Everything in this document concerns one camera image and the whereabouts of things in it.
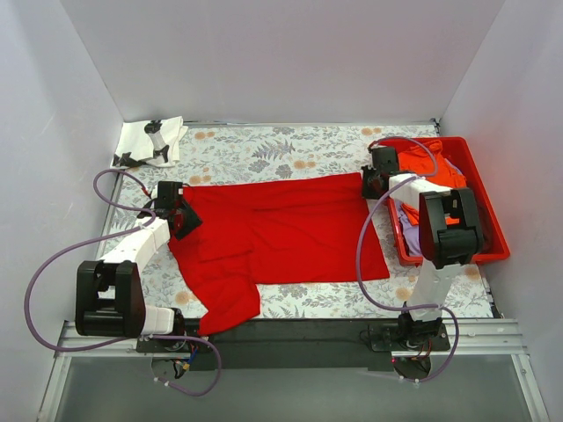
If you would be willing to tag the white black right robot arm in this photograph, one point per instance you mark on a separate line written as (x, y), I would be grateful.
(450, 234)

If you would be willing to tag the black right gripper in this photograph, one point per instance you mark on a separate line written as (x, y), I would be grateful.
(370, 185)

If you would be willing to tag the white black printed t shirt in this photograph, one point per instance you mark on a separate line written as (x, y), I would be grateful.
(149, 142)

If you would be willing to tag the lavender t shirt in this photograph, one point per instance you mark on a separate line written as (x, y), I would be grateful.
(409, 220)

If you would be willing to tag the red t shirt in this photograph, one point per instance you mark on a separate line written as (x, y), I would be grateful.
(280, 232)

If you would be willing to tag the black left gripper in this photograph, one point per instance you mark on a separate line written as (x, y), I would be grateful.
(188, 221)

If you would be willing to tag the orange t shirt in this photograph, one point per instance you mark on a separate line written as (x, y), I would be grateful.
(417, 160)

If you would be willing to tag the dark maroon t shirt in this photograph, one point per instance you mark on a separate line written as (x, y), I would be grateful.
(486, 225)

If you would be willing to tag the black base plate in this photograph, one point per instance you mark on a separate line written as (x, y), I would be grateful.
(322, 343)

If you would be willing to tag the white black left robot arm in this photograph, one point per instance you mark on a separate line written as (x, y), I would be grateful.
(110, 301)

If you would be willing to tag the floral table cloth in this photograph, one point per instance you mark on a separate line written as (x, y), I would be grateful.
(226, 155)

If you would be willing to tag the aluminium frame rail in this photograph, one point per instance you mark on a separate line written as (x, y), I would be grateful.
(485, 376)

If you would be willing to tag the red plastic bin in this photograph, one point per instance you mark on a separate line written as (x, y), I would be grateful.
(457, 151)

